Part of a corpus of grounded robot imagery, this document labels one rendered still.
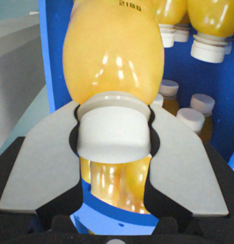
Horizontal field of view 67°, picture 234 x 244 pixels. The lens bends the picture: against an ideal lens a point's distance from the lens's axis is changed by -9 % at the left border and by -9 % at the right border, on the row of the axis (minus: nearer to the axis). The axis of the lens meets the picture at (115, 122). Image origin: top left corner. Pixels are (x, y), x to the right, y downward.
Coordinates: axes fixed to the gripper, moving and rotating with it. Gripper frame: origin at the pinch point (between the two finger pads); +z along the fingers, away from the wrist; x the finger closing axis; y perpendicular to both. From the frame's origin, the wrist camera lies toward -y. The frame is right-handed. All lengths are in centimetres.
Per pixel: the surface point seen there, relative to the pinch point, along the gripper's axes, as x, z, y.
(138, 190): 3.5, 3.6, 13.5
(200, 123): 11.4, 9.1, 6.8
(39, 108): -58, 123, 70
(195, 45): 8.9, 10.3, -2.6
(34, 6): -52, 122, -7
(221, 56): 11.7, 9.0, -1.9
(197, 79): 15.7, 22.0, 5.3
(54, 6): -7.6, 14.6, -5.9
